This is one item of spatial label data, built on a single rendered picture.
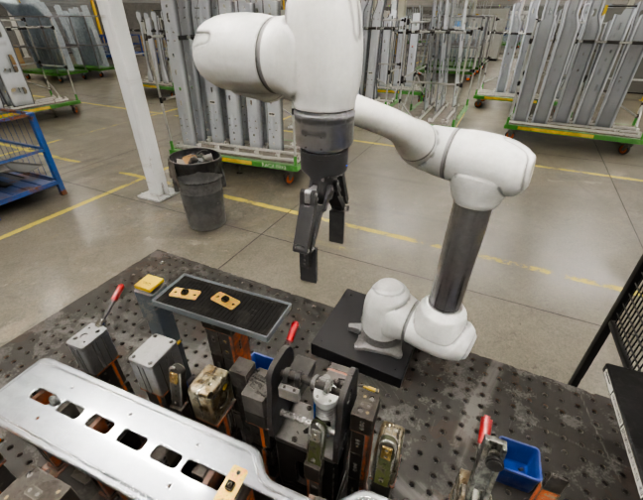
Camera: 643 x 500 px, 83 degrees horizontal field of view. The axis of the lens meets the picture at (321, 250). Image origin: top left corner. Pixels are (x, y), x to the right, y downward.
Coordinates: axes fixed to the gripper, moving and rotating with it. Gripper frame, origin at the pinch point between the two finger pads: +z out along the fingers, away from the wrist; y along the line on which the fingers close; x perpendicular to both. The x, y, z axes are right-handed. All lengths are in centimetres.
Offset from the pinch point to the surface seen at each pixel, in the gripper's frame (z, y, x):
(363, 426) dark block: 37.0, 7.0, 12.2
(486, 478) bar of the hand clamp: 34, 10, 36
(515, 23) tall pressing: -17, -944, 56
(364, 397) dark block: 34.3, 2.1, 10.8
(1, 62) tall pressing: 40, -420, -811
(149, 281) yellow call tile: 30, -8, -60
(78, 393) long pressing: 46, 21, -61
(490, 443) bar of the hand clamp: 25.2, 8.9, 35.0
